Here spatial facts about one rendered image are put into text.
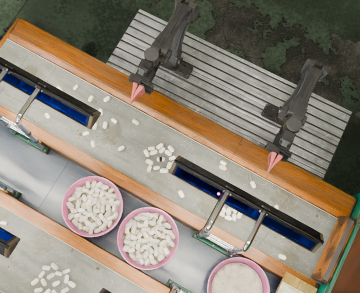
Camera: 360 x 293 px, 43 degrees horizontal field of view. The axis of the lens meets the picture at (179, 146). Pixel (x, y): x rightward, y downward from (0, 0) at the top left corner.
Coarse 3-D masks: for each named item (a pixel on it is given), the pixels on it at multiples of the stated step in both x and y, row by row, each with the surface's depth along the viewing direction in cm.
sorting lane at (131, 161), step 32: (32, 64) 216; (0, 96) 211; (96, 96) 213; (64, 128) 208; (128, 128) 210; (160, 128) 210; (128, 160) 206; (192, 160) 207; (224, 160) 208; (160, 192) 203; (192, 192) 203; (256, 192) 204; (288, 192) 205; (224, 224) 200; (320, 224) 202; (288, 256) 198
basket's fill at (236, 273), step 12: (228, 264) 197; (240, 264) 197; (216, 276) 196; (228, 276) 196; (240, 276) 196; (252, 276) 196; (216, 288) 194; (228, 288) 194; (240, 288) 194; (252, 288) 194
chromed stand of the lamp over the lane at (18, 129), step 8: (0, 72) 174; (8, 72) 175; (0, 80) 173; (40, 88) 173; (32, 96) 172; (24, 104) 171; (24, 112) 170; (0, 120) 189; (8, 120) 185; (16, 120) 170; (8, 128) 201; (16, 128) 196; (24, 128) 177; (16, 136) 209; (24, 136) 209; (32, 136) 188; (32, 144) 208; (40, 144) 200; (48, 152) 211
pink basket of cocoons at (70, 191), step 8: (88, 176) 200; (96, 176) 200; (72, 184) 199; (80, 184) 202; (112, 184) 200; (72, 192) 202; (64, 200) 198; (120, 200) 200; (64, 208) 198; (120, 208) 199; (64, 216) 195; (120, 216) 196; (72, 224) 198; (112, 224) 199; (80, 232) 196; (104, 232) 196
